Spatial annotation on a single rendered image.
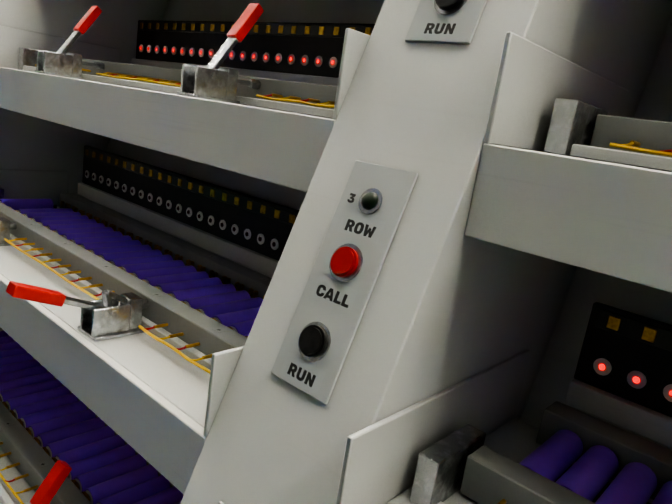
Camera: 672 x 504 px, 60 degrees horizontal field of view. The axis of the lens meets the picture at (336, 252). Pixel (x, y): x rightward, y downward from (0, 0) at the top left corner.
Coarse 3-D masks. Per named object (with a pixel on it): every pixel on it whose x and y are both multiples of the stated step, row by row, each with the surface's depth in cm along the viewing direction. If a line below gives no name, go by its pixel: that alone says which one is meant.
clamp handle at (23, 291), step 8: (8, 288) 38; (16, 288) 37; (24, 288) 38; (32, 288) 38; (40, 288) 39; (16, 296) 37; (24, 296) 38; (32, 296) 38; (40, 296) 39; (48, 296) 39; (56, 296) 39; (64, 296) 40; (104, 296) 43; (56, 304) 40; (72, 304) 41; (80, 304) 41; (88, 304) 41; (96, 304) 42; (104, 304) 43
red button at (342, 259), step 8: (344, 248) 29; (336, 256) 29; (344, 256) 29; (352, 256) 29; (336, 264) 29; (344, 264) 29; (352, 264) 29; (336, 272) 29; (344, 272) 29; (352, 272) 29
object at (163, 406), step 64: (0, 192) 75; (64, 192) 83; (0, 256) 57; (256, 256) 57; (0, 320) 52; (64, 320) 44; (64, 384) 44; (128, 384) 37; (192, 384) 38; (192, 448) 33
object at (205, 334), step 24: (0, 216) 65; (24, 216) 64; (24, 240) 61; (48, 240) 57; (72, 264) 54; (96, 264) 51; (120, 288) 48; (144, 288) 47; (144, 312) 46; (168, 312) 44; (192, 312) 44; (168, 336) 42; (192, 336) 42; (216, 336) 40; (240, 336) 40; (192, 360) 39
